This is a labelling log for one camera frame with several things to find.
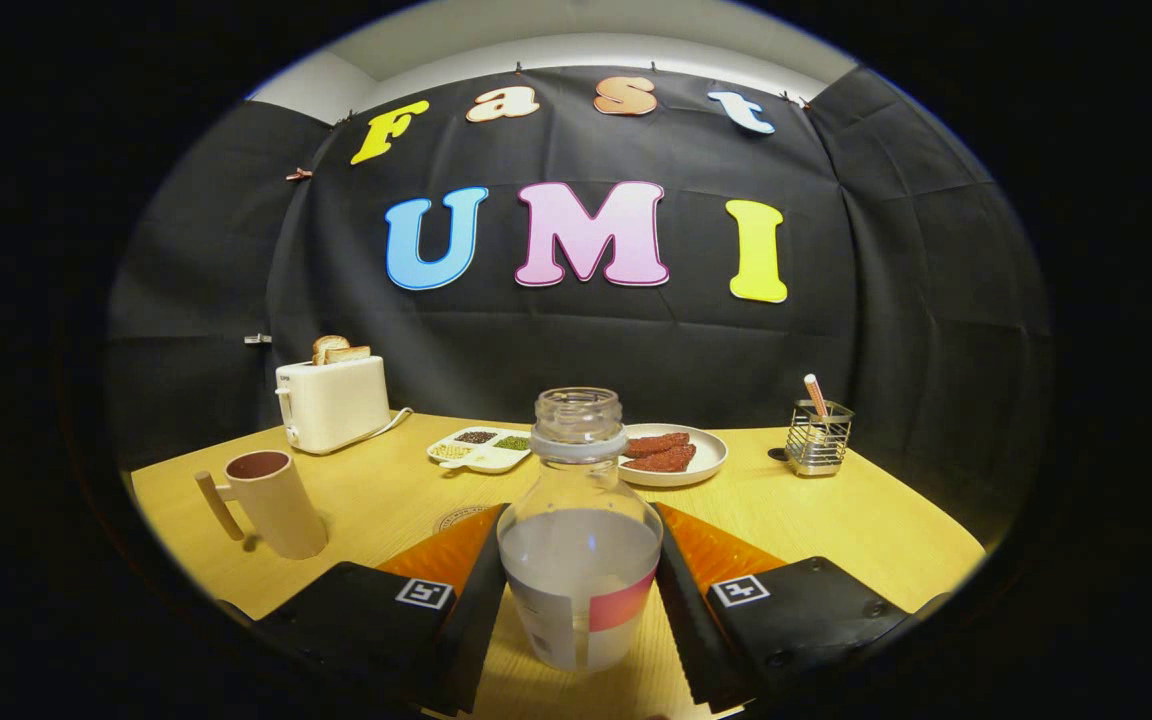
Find white divided bean dish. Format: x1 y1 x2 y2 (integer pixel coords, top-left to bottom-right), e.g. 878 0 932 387
426 427 533 475

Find clear juice bottle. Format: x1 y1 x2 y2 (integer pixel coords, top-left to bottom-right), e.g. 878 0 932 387
496 387 664 673

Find beige cup with wooden handle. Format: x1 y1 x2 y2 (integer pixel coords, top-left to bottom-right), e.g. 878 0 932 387
195 450 329 560

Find black backdrop cloth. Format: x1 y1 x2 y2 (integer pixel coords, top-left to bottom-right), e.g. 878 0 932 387
106 65 1052 546

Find toast slices in toaster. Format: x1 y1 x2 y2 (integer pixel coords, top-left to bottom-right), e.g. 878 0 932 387
312 335 372 365

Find white toaster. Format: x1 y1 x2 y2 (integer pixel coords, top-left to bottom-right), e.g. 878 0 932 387
275 355 392 455

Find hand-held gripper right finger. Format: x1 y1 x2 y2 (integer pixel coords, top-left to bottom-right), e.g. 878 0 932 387
654 503 947 713

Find wooden table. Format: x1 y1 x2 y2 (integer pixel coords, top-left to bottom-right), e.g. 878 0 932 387
131 412 987 720

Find metal wire holder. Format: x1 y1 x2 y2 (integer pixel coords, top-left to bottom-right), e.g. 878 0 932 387
785 400 854 477

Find red meat slice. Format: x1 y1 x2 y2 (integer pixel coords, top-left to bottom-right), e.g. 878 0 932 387
626 432 691 458
626 444 697 473

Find white toaster cable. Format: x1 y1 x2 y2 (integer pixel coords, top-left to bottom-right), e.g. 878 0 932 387
361 407 414 446

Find white round plate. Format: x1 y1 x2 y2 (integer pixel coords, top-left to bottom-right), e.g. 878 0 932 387
619 424 729 488

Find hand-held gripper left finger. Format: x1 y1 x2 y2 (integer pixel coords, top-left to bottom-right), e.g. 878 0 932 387
251 503 512 716

